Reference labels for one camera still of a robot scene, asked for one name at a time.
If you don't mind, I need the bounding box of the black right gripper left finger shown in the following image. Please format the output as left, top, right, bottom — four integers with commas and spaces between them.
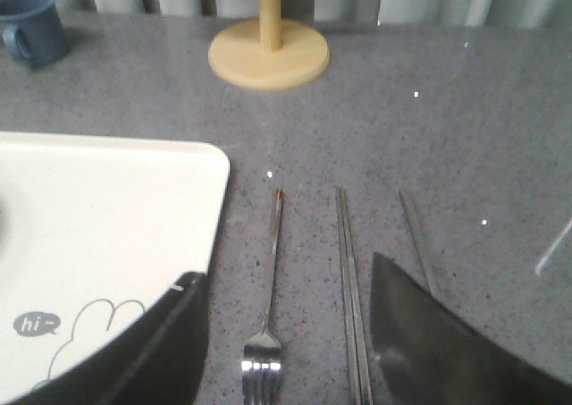
1, 272, 208, 404

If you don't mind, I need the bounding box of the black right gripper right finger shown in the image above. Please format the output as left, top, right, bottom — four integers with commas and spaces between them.
370, 253, 571, 404

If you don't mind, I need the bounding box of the silver metal spoon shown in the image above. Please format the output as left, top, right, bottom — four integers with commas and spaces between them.
399, 188, 439, 299

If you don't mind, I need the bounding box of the cream rabbit serving tray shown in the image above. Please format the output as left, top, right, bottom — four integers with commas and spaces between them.
1, 132, 230, 403

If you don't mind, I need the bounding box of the wooden mug tree stand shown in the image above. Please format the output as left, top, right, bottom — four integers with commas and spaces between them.
208, 0, 331, 91

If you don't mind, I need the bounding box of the blue enamel mug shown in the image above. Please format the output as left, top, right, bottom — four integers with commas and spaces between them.
1, 0, 71, 69

